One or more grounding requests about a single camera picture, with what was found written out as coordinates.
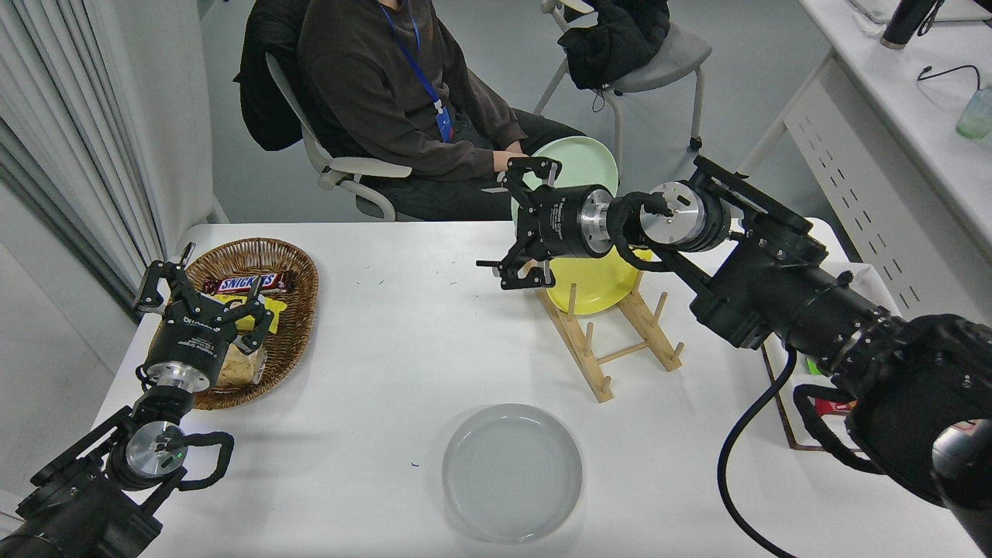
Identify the person's hand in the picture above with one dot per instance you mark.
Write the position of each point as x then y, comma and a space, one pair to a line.
510, 159

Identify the red snack bar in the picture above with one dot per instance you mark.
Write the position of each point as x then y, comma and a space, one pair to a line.
835, 407

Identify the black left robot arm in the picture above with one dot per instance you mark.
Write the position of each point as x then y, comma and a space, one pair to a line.
77, 511

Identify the clear bag of crackers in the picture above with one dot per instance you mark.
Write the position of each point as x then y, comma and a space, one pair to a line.
240, 368

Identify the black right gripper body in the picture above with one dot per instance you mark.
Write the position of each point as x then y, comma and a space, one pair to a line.
558, 225

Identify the green snack pack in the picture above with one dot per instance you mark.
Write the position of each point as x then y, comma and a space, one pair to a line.
811, 366

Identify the white rectangular tray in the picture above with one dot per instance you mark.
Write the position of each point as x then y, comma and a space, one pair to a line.
868, 283

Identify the white office chair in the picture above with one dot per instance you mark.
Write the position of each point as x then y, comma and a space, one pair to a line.
364, 167

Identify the black jacket on white chair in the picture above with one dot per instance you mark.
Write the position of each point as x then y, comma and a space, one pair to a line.
267, 93

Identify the yellow plate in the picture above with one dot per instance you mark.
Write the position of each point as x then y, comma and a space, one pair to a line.
589, 291

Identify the pale green plate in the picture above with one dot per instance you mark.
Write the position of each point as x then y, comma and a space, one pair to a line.
581, 163

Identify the wooden plate rack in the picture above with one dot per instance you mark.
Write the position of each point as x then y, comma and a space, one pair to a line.
601, 387

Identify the white curtain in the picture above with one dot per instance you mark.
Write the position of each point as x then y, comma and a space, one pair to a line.
62, 116

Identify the grey wheeled chair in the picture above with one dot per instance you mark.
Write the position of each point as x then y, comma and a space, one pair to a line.
666, 62

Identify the person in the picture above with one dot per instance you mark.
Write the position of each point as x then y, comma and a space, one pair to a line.
364, 77

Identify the black jacket on grey chair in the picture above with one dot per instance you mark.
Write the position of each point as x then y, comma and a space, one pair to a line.
620, 39

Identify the yellow snack pack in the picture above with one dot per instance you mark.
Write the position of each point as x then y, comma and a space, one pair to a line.
276, 304

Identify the grey plate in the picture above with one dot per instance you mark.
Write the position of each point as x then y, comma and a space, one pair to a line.
511, 473

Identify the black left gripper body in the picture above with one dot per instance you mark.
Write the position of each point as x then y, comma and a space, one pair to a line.
190, 345

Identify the Snickers chocolate bar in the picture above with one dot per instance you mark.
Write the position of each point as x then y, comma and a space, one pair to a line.
248, 283

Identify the brown wicker basket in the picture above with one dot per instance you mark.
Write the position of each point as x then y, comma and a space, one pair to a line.
298, 310

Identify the white desk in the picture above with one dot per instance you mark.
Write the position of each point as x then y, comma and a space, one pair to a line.
914, 101

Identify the pale green cup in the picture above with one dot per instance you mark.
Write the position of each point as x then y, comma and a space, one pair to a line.
975, 116

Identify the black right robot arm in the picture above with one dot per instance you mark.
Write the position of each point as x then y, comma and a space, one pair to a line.
775, 287

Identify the black bottle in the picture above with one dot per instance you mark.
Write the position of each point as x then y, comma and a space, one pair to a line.
903, 23

